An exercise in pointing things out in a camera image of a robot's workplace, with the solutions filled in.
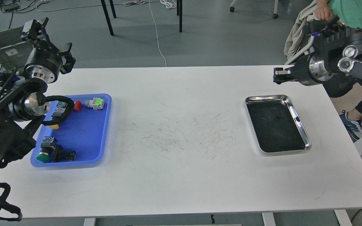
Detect seated person green shirt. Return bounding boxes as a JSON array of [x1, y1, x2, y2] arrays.
[[314, 0, 362, 141]]

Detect black table legs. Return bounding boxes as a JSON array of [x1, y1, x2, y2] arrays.
[[100, 0, 183, 36]]

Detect yellow push button switch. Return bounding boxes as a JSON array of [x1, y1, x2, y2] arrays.
[[49, 101, 68, 130]]

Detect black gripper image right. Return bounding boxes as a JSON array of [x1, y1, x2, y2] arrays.
[[273, 53, 335, 86]]

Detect beige jacket on chair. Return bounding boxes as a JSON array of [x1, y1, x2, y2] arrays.
[[283, 0, 318, 65]]

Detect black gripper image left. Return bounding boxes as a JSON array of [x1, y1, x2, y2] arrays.
[[21, 17, 76, 83]]

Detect green push button switch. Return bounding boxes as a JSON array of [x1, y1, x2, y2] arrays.
[[36, 136, 57, 163]]

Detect white cable on floor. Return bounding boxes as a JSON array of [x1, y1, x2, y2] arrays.
[[36, 0, 178, 67]]

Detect grey green connector switch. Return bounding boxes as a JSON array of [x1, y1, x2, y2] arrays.
[[85, 98, 105, 110]]

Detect blue plastic tray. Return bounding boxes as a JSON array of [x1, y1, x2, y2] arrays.
[[30, 94, 112, 168]]

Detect black selector switch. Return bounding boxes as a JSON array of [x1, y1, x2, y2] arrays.
[[51, 145, 76, 163]]

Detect silver metal tray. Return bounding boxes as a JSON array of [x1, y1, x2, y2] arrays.
[[245, 94, 312, 155]]

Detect grey plastic crate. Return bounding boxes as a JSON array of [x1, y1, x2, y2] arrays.
[[0, 26, 33, 70]]

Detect red push button switch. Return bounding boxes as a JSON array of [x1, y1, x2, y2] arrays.
[[73, 100, 82, 112]]

